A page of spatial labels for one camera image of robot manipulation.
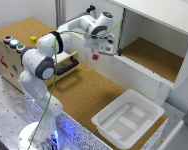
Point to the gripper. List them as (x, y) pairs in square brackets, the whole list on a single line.
[(102, 45)]

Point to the pink block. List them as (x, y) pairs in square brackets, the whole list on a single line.
[(95, 57)]

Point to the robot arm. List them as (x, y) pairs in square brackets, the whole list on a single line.
[(34, 85)]

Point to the wooden drawer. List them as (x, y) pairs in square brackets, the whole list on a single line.
[(74, 55)]

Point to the white cabinet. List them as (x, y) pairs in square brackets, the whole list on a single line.
[(160, 13)]

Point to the yellow block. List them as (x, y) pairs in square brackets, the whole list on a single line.
[(33, 39)]

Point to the white plastic box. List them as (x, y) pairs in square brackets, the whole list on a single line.
[(127, 118)]

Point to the green button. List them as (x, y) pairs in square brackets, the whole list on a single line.
[(20, 47)]

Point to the blue button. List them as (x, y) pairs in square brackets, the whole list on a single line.
[(14, 42)]

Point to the red button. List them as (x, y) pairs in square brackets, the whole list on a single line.
[(8, 39)]

